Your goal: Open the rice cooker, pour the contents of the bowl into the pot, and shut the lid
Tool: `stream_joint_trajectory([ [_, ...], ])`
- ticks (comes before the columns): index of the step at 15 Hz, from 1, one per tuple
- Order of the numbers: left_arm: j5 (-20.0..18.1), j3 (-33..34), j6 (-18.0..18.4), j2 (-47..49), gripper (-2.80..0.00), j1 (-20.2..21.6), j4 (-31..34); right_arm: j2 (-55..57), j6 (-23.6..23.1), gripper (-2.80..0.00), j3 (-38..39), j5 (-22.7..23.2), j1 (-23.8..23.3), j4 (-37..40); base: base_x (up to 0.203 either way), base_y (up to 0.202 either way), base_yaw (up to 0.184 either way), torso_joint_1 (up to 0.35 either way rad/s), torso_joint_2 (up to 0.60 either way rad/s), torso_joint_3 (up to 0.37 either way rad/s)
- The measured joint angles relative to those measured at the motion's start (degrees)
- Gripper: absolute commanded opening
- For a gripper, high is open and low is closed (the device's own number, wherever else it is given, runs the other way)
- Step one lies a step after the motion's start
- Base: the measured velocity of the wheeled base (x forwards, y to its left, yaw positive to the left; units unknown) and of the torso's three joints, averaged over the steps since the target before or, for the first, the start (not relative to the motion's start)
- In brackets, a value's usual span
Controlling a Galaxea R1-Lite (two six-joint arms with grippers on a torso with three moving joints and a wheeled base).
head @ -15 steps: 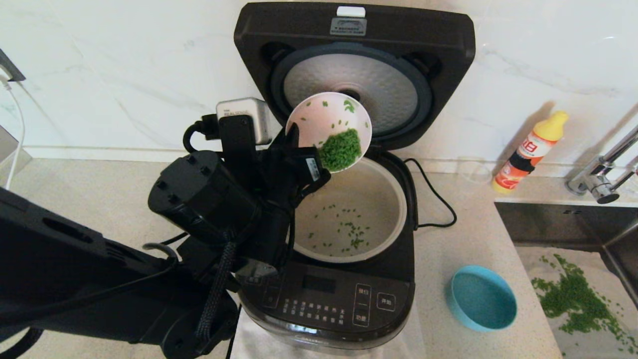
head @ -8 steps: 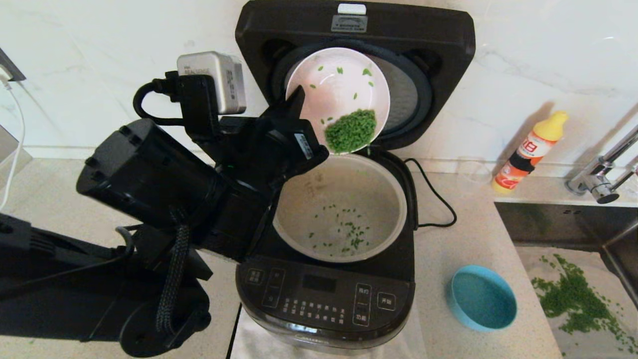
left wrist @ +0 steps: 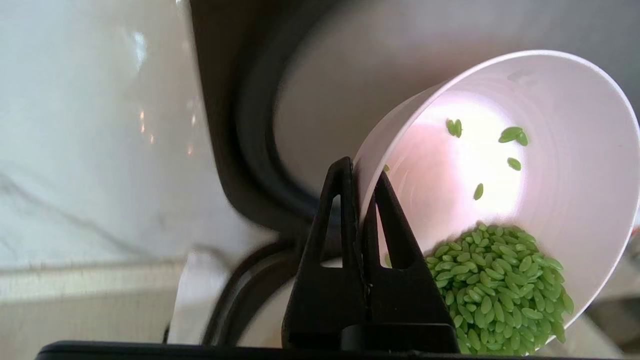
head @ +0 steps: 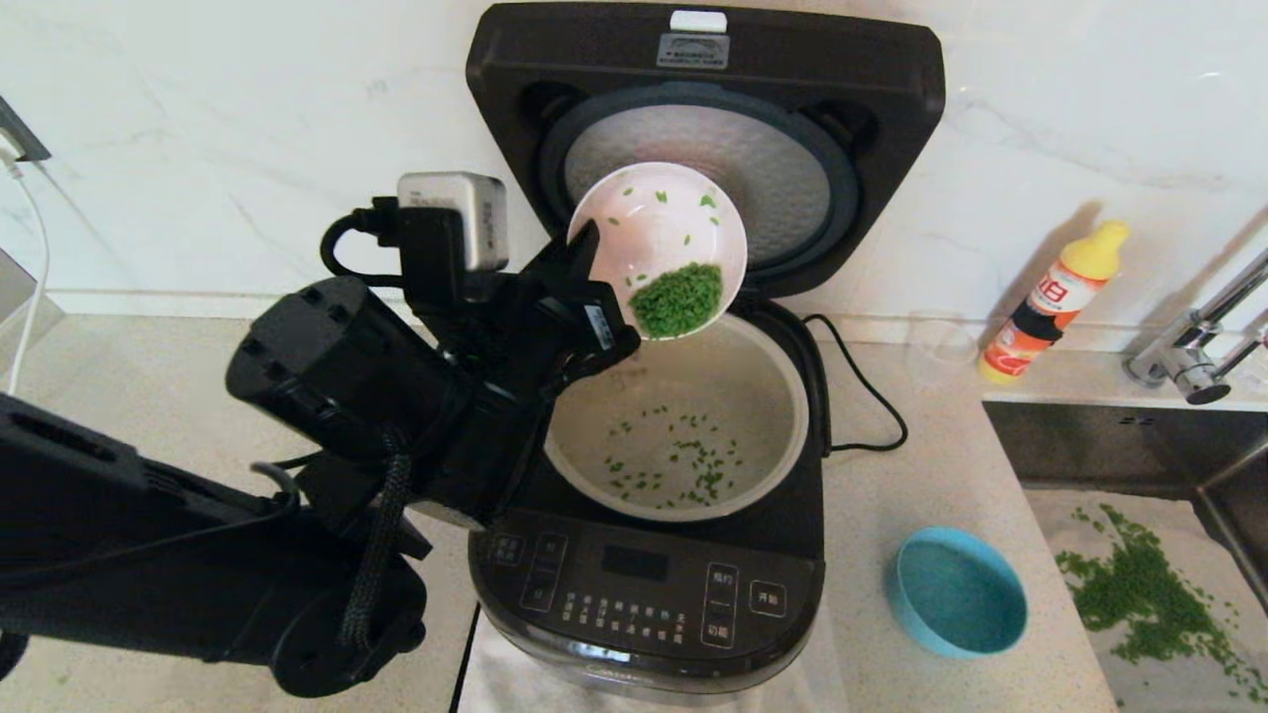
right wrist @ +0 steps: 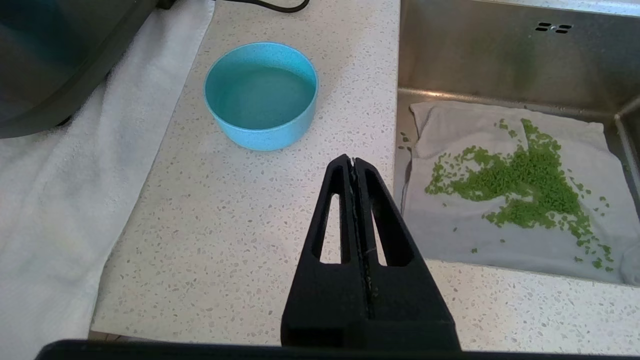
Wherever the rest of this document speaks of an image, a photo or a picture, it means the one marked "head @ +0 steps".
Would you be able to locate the clear glass cup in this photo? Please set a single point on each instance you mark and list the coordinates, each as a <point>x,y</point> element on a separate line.
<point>941,347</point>

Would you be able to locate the spilled green grains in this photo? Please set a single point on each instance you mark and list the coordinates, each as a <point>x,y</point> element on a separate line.
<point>1139,594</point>

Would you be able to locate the black strip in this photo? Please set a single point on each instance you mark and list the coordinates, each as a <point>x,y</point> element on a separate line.
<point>464,663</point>

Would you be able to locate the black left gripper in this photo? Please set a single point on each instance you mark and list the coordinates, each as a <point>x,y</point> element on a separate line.
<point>505,396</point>

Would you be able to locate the orange yellow detergent bottle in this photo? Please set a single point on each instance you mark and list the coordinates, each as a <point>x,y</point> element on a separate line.
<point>1050,297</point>

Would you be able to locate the blue bowl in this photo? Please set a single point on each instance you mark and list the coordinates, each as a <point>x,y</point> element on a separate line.
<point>956,594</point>

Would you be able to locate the chrome faucet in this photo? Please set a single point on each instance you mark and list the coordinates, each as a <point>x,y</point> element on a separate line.
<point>1189,371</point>

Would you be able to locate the grey wall outlet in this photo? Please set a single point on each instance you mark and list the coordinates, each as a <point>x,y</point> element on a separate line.
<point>20,134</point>

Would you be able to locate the black rice cooker body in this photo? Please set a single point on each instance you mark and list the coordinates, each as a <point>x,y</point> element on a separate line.
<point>644,584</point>

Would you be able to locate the black rice cooker lid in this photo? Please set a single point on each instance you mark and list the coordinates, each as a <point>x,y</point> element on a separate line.
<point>842,59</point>

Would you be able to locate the white cloth mat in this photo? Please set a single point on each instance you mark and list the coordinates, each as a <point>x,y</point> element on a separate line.
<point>515,688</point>

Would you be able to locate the cream inner pot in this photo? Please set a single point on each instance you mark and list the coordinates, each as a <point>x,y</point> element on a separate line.
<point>753,416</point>

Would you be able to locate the steel sink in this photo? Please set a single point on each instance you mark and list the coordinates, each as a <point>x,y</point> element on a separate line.
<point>1090,446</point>

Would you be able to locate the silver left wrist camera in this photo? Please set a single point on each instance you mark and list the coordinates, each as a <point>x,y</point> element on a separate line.
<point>480,213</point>

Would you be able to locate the pink bowl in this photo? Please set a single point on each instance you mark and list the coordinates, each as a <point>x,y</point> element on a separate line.
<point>654,223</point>

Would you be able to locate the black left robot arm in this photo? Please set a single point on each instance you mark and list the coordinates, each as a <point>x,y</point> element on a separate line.
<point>149,555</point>

